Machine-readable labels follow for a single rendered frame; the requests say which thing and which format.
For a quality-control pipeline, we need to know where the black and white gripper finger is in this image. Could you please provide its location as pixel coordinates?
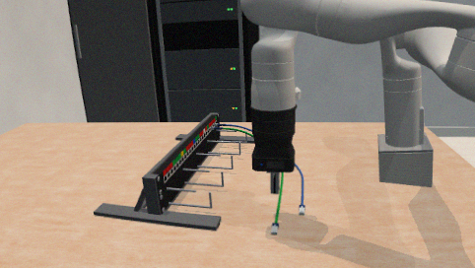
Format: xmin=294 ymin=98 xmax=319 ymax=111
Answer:
xmin=273 ymin=172 xmax=280 ymax=194
xmin=266 ymin=171 xmax=275 ymax=194

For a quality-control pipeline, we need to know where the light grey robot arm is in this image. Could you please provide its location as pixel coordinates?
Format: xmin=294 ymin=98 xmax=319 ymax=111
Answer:
xmin=240 ymin=0 xmax=475 ymax=148

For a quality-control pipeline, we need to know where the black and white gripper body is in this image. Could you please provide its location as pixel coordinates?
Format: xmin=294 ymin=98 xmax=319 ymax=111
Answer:
xmin=250 ymin=77 xmax=301 ymax=172

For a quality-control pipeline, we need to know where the white cable plug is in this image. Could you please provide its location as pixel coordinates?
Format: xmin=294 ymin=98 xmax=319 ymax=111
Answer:
xmin=299 ymin=205 xmax=305 ymax=216
xmin=271 ymin=223 xmax=279 ymax=235

